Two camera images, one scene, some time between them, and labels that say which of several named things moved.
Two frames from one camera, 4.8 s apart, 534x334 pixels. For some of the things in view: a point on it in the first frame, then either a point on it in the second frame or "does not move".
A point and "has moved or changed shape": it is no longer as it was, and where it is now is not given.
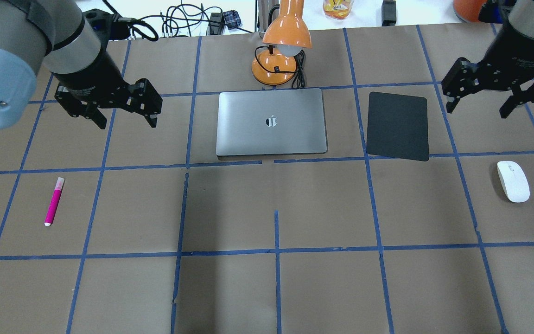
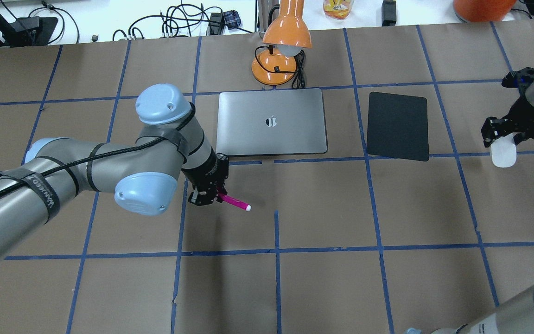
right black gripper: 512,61 to 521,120
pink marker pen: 54,202 has moved or changed shape
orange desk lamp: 287,36 does not move
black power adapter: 388,13 does not move
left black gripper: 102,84 to 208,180
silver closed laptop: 271,122 does not move
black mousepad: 397,126 does not move
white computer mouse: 514,181 to 503,151
